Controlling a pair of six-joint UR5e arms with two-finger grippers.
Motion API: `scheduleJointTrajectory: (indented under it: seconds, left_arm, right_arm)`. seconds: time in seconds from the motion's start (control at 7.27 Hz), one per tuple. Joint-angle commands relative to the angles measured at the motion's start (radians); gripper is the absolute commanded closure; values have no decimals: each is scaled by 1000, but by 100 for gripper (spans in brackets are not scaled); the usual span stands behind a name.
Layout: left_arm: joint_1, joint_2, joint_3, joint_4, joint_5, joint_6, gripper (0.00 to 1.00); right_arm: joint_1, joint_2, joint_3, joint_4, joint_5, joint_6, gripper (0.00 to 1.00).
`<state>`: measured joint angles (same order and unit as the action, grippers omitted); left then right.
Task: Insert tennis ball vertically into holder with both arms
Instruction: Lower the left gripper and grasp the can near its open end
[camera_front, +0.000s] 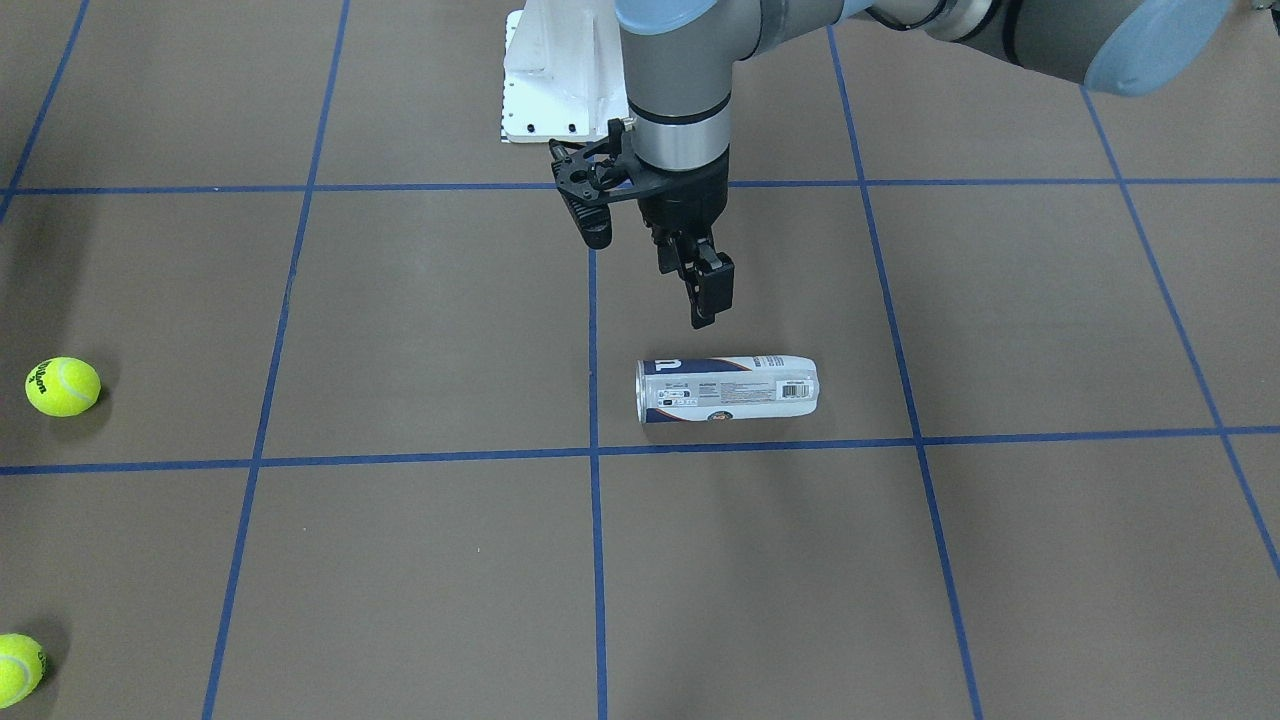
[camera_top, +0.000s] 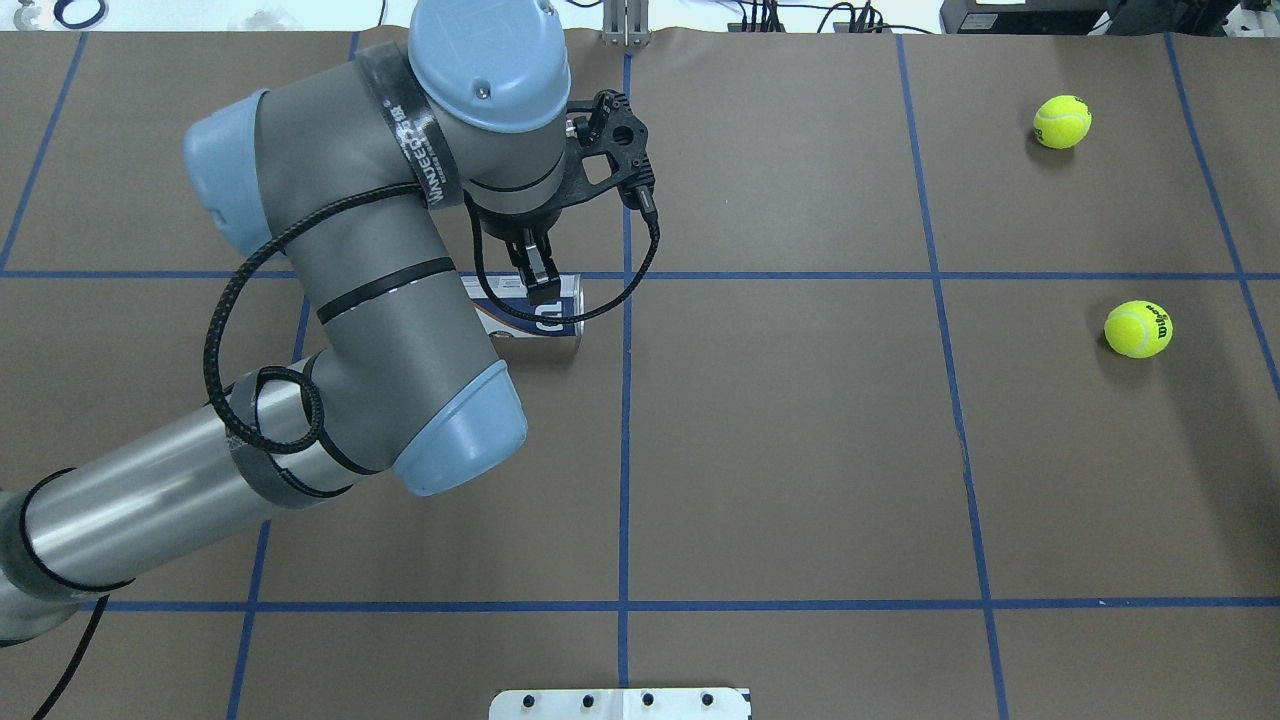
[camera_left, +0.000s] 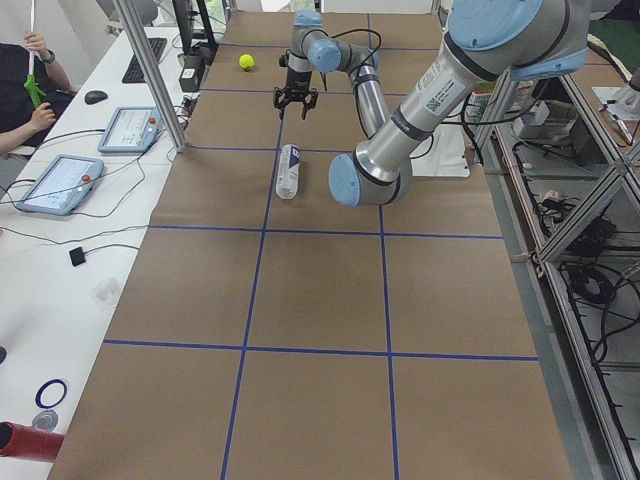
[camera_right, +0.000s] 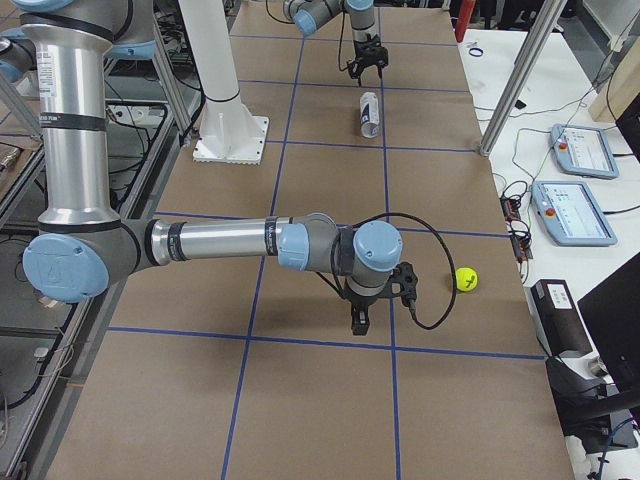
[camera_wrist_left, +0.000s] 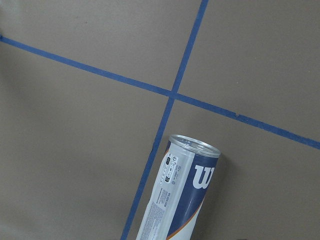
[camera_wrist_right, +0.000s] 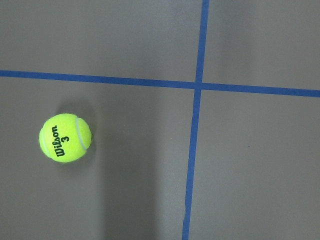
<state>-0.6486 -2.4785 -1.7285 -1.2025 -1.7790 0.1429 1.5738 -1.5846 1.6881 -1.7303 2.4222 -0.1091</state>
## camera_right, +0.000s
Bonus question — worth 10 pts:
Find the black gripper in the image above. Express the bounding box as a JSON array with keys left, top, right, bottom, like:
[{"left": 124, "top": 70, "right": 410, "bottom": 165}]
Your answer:
[
  {"left": 347, "top": 35, "right": 388, "bottom": 86},
  {"left": 346, "top": 289, "right": 380, "bottom": 335}
]

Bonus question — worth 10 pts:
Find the yellow Wilson tennis ball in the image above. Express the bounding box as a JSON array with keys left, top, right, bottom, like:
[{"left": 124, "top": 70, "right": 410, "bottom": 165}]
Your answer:
[{"left": 455, "top": 267, "right": 479, "bottom": 292}]

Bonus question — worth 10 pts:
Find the far teach pendant tablet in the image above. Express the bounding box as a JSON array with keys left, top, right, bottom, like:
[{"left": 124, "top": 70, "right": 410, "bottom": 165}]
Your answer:
[{"left": 550, "top": 124, "right": 619, "bottom": 180}]

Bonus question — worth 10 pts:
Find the black monitor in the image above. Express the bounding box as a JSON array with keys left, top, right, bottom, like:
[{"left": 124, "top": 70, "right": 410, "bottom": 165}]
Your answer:
[{"left": 546, "top": 256, "right": 639, "bottom": 435}]

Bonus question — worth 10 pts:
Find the black box with label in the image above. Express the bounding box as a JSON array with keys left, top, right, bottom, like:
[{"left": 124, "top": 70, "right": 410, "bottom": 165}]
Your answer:
[{"left": 529, "top": 279, "right": 593, "bottom": 358}]

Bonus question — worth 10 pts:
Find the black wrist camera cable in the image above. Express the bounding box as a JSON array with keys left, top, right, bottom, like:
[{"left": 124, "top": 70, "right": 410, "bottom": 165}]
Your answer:
[{"left": 319, "top": 212, "right": 458, "bottom": 331}]

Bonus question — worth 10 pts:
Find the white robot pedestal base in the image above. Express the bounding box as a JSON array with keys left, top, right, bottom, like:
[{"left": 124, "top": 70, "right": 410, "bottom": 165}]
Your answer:
[{"left": 179, "top": 0, "right": 269, "bottom": 165}]

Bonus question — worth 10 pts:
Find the aluminium frame post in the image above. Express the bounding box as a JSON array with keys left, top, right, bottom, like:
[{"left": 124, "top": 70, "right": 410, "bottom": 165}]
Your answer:
[{"left": 478, "top": 0, "right": 567, "bottom": 157}]

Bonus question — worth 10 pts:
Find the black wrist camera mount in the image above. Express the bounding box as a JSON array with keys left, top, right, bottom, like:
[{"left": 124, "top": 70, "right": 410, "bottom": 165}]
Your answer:
[{"left": 390, "top": 262, "right": 418, "bottom": 309}]

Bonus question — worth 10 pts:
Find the teach pendant tablet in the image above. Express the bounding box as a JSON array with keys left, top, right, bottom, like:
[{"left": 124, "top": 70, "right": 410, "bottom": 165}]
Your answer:
[
  {"left": 550, "top": 124, "right": 619, "bottom": 180},
  {"left": 531, "top": 181, "right": 618, "bottom": 247}
]

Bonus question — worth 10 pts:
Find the clear tennis ball can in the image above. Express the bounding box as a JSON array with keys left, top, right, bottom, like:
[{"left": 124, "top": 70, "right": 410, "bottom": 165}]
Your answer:
[{"left": 359, "top": 92, "right": 380, "bottom": 139}]

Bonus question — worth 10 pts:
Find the near teach pendant tablet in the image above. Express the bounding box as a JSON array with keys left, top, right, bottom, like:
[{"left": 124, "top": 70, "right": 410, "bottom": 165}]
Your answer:
[{"left": 531, "top": 181, "right": 618, "bottom": 247}]

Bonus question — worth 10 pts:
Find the red cylinder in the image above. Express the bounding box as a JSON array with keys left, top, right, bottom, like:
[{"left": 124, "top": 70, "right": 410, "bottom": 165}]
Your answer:
[{"left": 454, "top": 0, "right": 476, "bottom": 43}]

